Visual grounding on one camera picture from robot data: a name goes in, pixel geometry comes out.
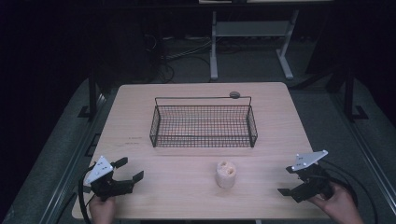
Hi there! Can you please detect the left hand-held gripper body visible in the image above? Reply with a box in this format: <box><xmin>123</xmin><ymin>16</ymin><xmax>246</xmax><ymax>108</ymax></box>
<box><xmin>83</xmin><ymin>156</ymin><xmax>135</xmax><ymax>202</ymax></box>

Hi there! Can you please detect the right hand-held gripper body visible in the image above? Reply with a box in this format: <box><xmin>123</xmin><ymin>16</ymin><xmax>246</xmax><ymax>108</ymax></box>
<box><xmin>291</xmin><ymin>149</ymin><xmax>332</xmax><ymax>203</ymax></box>

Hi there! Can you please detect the black wire basket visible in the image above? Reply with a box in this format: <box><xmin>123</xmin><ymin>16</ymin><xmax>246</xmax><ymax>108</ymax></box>
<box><xmin>148</xmin><ymin>95</ymin><xmax>259</xmax><ymax>149</ymax></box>

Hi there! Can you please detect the person's left hand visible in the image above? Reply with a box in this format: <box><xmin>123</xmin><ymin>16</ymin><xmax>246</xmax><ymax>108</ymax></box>
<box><xmin>89</xmin><ymin>196</ymin><xmax>117</xmax><ymax>224</ymax></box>

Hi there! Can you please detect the person's right hand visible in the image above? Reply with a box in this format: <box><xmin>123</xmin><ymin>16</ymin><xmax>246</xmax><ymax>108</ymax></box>
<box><xmin>307</xmin><ymin>182</ymin><xmax>365</xmax><ymax>224</ymax></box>

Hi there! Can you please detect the aluminium rail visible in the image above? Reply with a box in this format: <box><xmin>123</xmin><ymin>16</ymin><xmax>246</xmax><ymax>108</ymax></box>
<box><xmin>38</xmin><ymin>92</ymin><xmax>108</xmax><ymax>224</ymax></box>
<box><xmin>330</xmin><ymin>92</ymin><xmax>396</xmax><ymax>218</ymax></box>

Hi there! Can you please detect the black metal post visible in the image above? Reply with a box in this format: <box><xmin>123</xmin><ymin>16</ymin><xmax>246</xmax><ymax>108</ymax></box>
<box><xmin>78</xmin><ymin>69</ymin><xmax>100</xmax><ymax>119</ymax></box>
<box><xmin>343</xmin><ymin>66</ymin><xmax>370</xmax><ymax>123</ymax></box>

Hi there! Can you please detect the bundle of floor cables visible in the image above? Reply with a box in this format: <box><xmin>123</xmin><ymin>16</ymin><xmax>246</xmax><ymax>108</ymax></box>
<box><xmin>146</xmin><ymin>34</ymin><xmax>213</xmax><ymax>84</ymax></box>

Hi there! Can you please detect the white metal desk frame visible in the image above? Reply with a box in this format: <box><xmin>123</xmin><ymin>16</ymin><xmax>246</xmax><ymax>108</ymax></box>
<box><xmin>209</xmin><ymin>8</ymin><xmax>301</xmax><ymax>81</ymax></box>

